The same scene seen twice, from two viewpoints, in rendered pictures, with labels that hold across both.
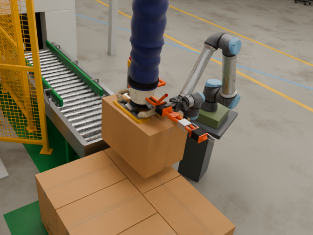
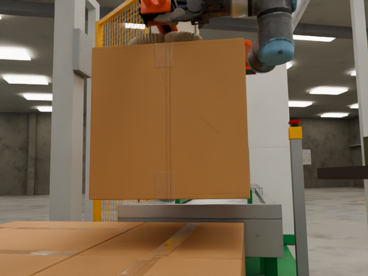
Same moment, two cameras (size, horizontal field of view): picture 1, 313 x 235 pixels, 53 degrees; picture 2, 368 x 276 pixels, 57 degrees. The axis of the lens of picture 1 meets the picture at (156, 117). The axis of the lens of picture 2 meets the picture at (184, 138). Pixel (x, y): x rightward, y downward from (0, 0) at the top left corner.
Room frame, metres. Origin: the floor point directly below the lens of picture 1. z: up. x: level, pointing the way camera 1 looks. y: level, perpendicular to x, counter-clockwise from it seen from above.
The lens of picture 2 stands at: (1.35, -0.80, 0.73)
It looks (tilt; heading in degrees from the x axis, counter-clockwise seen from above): 7 degrees up; 51
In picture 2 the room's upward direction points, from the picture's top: 1 degrees counter-clockwise
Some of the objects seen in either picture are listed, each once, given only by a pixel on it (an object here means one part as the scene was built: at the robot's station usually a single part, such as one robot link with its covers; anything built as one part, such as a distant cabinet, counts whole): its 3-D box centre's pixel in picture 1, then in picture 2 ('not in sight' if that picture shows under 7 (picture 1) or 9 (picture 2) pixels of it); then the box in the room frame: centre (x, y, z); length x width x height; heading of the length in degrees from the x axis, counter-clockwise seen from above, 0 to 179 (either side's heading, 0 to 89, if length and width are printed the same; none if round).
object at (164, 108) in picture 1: (163, 108); (158, 9); (1.87, -0.04, 1.20); 0.10 x 0.08 x 0.06; 133
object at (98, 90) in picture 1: (73, 64); (253, 190); (3.63, 1.13, 0.60); 1.60 x 0.11 x 0.09; 41
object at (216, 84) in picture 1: (213, 89); not in sight; (2.59, -0.48, 1.03); 0.17 x 0.15 x 0.18; 50
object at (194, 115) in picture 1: (192, 110); (274, 39); (2.08, -0.27, 1.08); 0.12 x 0.09 x 0.12; 50
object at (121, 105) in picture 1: (130, 108); not in sight; (1.98, 0.20, 1.09); 0.34 x 0.10 x 0.05; 43
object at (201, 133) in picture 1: (198, 134); not in sight; (1.61, -0.27, 1.20); 0.08 x 0.07 x 0.05; 43
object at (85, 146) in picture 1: (118, 135); (196, 211); (2.31, 0.33, 0.58); 0.70 x 0.03 x 0.06; 131
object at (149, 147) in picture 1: (142, 129); (182, 134); (2.05, 0.10, 0.87); 0.60 x 0.40 x 0.40; 44
